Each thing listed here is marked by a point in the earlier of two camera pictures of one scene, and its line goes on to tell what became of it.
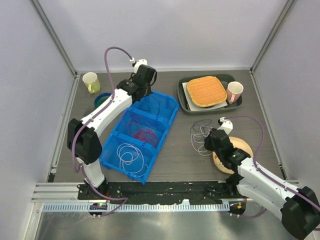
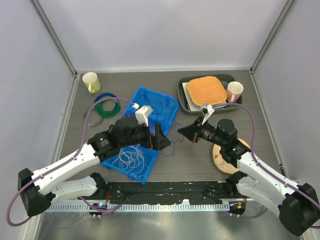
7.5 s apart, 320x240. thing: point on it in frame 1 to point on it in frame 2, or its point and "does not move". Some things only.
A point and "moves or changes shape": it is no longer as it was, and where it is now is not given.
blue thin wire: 148,103 to 172,123
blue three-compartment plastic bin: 131,147 does not move
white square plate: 190,106 does not move
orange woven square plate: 206,91 does not move
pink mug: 234,91 does not move
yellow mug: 91,79 does not move
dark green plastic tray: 226,79 does not move
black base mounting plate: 157,193 does not move
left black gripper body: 148,89 to 141,136
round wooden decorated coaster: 238,143 does not move
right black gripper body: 209,145 to 207,132
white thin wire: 131,158 moves or changes shape
